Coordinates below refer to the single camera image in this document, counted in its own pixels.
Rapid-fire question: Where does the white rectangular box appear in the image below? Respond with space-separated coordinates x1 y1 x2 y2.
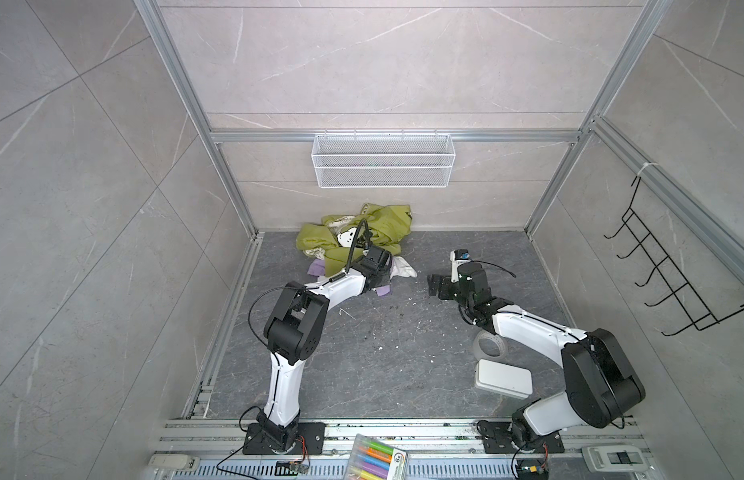
475 359 533 399

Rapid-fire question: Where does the clear tape roll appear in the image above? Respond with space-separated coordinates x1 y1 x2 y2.
473 330 509 362

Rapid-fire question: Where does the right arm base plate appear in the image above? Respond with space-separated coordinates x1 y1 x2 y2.
475 420 565 454

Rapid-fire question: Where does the white power adapter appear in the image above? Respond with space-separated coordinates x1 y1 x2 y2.
149 453 200 472

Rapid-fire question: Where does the purple cloth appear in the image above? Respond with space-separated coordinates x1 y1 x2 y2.
307 259 392 297

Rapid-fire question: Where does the white cloth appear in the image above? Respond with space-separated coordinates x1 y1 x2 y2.
390 256 418 278

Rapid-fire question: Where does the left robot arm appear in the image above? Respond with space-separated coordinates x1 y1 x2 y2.
256 246 393 451

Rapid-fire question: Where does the green printed shirt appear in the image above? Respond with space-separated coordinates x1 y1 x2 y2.
296 203 413 276

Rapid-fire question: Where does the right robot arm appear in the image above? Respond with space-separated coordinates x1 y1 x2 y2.
428 259 646 452

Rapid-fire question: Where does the white device with screen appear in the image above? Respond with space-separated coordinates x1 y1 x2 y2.
582 445 649 473

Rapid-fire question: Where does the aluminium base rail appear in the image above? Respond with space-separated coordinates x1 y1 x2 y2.
150 419 664 479

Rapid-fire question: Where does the marker pen pack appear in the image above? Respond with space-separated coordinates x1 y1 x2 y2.
344 434 409 480

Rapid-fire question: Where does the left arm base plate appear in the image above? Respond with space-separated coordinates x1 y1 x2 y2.
243 422 327 456

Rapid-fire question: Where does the white wire mesh basket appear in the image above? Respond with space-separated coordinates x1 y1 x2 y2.
311 133 456 189

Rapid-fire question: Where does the black wire hook rack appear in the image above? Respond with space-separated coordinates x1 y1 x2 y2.
604 176 744 338

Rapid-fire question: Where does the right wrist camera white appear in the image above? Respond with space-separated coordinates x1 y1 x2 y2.
450 249 471 283

